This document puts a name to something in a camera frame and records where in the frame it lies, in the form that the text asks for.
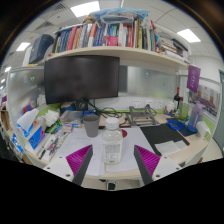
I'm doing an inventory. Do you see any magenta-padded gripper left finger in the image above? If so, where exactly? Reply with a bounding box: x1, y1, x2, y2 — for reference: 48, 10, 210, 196
43, 144, 95, 187

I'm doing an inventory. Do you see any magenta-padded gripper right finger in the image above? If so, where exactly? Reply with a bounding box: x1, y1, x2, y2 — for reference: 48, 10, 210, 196
133, 144, 183, 187

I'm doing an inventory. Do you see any clear plastic water bottle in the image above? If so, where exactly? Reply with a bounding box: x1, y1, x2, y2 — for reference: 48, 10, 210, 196
101, 117, 124, 166

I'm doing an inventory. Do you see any white printed paper sheet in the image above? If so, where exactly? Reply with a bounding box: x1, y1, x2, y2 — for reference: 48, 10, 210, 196
53, 127, 108, 177

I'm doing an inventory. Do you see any small white paper piece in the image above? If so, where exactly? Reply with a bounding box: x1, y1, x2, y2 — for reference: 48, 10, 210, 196
154, 139, 188, 156

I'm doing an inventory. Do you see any black desk mat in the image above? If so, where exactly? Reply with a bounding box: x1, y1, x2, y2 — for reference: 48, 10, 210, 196
139, 123, 191, 157

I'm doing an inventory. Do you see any grey ribbed cup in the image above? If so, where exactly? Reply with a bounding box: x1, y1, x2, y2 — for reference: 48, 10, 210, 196
82, 114, 101, 139

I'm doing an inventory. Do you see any clear plastic box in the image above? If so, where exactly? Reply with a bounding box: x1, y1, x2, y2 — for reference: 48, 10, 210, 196
59, 110, 84, 126

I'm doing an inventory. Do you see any grey metal laptop stand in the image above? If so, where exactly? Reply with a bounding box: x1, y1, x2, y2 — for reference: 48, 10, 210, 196
125, 104, 161, 128

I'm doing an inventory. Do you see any blue tissue box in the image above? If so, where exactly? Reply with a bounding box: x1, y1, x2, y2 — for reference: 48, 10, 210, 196
16, 108, 46, 151

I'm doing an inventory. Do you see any stack of white napkins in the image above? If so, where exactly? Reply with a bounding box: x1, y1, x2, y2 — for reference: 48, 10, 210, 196
43, 109, 61, 128

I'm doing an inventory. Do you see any purple drink bottle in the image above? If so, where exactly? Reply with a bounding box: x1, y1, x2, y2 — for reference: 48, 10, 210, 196
187, 101, 205, 134

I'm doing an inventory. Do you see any dark wine bottle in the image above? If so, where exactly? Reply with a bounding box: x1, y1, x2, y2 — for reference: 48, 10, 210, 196
173, 87, 181, 111

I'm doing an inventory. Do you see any black computer monitor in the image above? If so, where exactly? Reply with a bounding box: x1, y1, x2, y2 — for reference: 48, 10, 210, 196
43, 55, 121, 113

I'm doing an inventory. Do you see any purple hanging banner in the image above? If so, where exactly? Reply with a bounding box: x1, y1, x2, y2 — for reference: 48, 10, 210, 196
186, 64, 202, 94

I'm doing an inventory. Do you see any coiled blue cable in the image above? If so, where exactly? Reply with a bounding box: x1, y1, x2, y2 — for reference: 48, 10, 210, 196
165, 118, 185, 132

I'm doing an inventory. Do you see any white wall socket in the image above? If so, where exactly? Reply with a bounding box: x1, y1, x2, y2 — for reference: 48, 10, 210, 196
143, 98, 155, 110
132, 98, 144, 109

